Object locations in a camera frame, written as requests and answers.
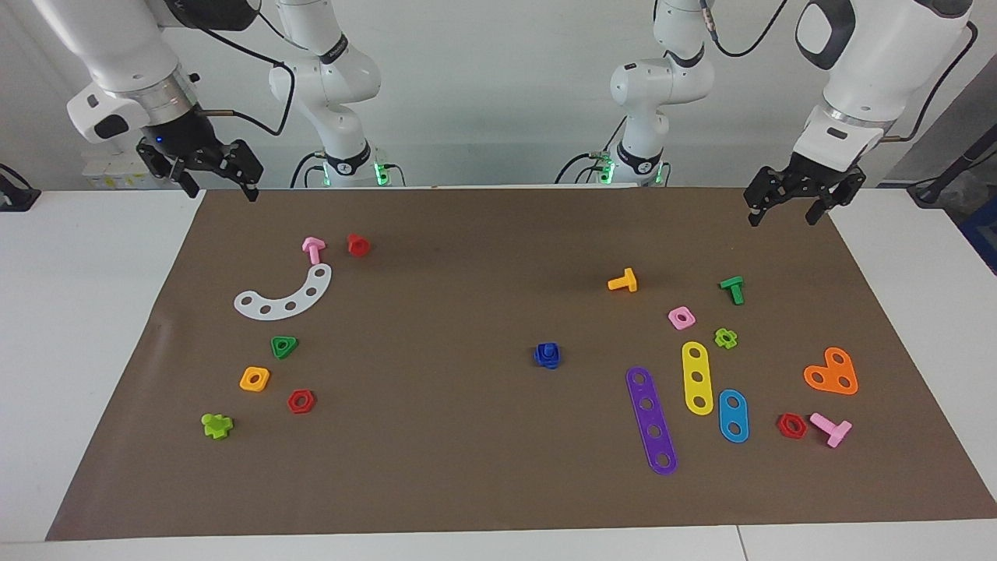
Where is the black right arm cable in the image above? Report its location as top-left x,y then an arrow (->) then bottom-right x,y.
160,16 -> 297,137

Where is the white curved five-hole plate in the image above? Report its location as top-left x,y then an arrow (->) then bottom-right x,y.
234,263 -> 333,321

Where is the orange heart-shaped plate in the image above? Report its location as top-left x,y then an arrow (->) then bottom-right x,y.
803,347 -> 859,396

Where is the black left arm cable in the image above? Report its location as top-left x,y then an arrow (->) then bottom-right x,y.
697,0 -> 979,145

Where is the black stand pole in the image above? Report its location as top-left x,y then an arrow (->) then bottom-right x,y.
907,125 -> 997,207

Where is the black device on table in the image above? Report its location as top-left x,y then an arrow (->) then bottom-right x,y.
0,164 -> 41,211

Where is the white box with yellow labels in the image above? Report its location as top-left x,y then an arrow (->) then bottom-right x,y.
82,152 -> 160,190

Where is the blue crate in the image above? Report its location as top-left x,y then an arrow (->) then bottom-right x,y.
960,199 -> 997,273

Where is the yellow three-hole plate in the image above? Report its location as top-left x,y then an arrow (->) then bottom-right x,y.
682,341 -> 715,416

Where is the brown table mat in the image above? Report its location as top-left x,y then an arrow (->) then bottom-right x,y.
45,187 -> 997,542

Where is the black base cable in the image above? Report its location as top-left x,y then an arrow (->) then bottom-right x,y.
290,150 -> 324,189
555,150 -> 616,186

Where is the purple four-hole plate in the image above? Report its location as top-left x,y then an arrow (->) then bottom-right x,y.
625,366 -> 678,476

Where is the blue two-hole plate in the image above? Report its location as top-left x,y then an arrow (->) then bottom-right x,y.
718,389 -> 750,444

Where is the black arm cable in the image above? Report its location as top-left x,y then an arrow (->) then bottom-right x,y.
160,16 -> 297,137
697,0 -> 979,145

